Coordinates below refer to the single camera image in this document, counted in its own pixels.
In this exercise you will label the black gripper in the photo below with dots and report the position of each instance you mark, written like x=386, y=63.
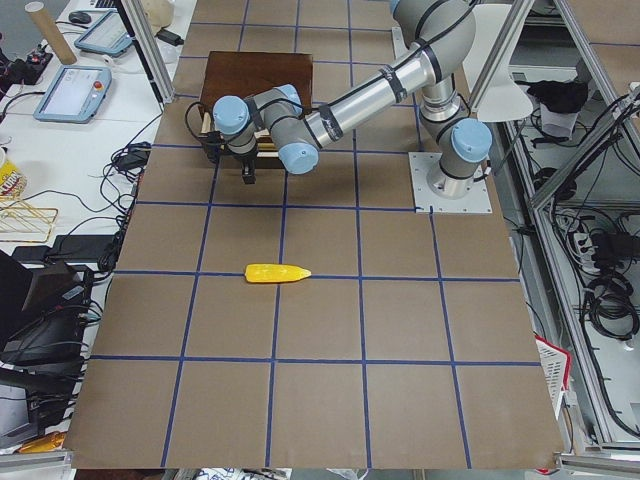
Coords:
x=245, y=162

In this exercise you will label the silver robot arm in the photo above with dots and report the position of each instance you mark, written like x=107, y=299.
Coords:
x=438, y=36

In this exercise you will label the dark wooden drawer box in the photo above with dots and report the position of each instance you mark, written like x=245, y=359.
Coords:
x=260, y=77

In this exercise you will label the yellow corn cob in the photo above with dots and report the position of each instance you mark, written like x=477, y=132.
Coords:
x=267, y=273

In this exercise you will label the black power adapter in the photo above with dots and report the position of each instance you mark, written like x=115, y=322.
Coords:
x=132, y=159

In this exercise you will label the near blue teach pendant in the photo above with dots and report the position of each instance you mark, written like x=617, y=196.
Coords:
x=74, y=95

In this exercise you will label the blue teach pendant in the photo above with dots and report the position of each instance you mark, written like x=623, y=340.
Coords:
x=106, y=36
x=74, y=95

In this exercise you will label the far blue teach pendant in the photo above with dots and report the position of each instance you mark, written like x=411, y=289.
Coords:
x=106, y=36

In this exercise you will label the cardboard tube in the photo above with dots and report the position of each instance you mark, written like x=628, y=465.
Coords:
x=42, y=19

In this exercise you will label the white red plastic basket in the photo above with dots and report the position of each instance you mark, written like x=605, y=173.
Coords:
x=556, y=365

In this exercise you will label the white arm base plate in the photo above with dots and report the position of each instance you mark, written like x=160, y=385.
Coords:
x=435, y=192

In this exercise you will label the gold wire rack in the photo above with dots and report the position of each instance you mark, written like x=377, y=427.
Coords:
x=22, y=222

